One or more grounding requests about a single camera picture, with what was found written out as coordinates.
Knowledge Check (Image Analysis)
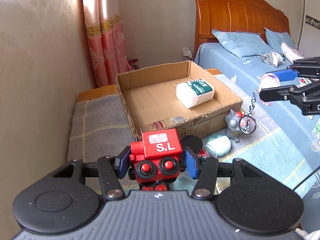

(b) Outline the light blue round case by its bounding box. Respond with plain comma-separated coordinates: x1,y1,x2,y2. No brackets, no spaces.
204,135,232,158

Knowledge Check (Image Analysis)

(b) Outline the black glossy oval object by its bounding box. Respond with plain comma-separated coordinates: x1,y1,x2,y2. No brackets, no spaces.
180,135,203,154

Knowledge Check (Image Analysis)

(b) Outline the red S.L toy train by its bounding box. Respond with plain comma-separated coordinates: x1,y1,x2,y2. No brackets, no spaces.
129,128,183,191

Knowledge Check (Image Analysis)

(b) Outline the grey monster figurine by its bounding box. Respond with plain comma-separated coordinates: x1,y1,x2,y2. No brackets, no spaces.
225,109,244,143

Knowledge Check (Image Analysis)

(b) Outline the white medical cotton swab bottle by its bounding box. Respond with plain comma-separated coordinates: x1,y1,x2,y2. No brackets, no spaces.
176,79,215,108

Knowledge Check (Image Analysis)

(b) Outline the crumpled grey cloth on bed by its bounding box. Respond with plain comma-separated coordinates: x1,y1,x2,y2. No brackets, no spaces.
261,51,285,68

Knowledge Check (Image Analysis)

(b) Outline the green grey checked table cloth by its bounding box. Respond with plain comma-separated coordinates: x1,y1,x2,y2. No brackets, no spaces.
67,63,316,197

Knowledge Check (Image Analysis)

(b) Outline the blue floral pillow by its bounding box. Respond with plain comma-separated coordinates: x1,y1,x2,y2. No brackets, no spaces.
212,29,272,59

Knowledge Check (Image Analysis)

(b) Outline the open cardboard box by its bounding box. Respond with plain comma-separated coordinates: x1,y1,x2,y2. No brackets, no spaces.
116,61,243,138

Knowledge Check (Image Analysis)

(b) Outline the blue floral bed sheet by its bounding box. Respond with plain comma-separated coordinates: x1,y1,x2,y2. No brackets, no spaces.
194,43,319,231

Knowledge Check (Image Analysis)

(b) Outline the wooden bed headboard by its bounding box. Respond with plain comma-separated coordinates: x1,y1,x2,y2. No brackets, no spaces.
194,0,290,54

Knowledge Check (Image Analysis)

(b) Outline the pink curtain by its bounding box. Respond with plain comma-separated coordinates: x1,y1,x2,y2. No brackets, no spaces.
82,0,131,87

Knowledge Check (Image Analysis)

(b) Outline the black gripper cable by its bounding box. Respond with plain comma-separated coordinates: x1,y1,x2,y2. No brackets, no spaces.
292,164,320,192

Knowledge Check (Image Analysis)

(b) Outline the white wall socket with plug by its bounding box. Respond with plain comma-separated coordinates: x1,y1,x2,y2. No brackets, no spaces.
183,47,193,59

